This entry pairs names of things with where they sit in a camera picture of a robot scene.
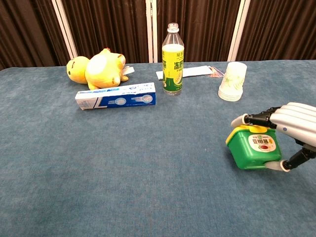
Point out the dark brown curtain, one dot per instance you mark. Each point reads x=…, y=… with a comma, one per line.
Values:
x=111, y=27

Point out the white flat packet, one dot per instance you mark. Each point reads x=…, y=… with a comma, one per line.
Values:
x=195, y=71

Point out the yellow plush toy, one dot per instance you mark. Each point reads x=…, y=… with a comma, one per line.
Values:
x=103, y=69

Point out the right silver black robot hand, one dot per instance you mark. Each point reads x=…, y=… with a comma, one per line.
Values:
x=296, y=121

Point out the blue white toothpaste box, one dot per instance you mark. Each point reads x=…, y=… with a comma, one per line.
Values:
x=123, y=98

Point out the stack of white paper cups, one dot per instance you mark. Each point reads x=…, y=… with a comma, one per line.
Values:
x=233, y=81

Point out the small striped paper item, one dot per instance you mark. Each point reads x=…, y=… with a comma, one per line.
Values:
x=216, y=73

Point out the white partition frame post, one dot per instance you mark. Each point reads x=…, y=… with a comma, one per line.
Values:
x=151, y=29
x=238, y=29
x=65, y=28

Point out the clear bottle with yellow label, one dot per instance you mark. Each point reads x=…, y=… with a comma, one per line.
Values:
x=172, y=71

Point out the blue tablecloth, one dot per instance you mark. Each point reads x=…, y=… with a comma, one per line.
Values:
x=123, y=168

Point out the green tub with yellow lid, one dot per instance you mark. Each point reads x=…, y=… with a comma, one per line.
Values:
x=251, y=150

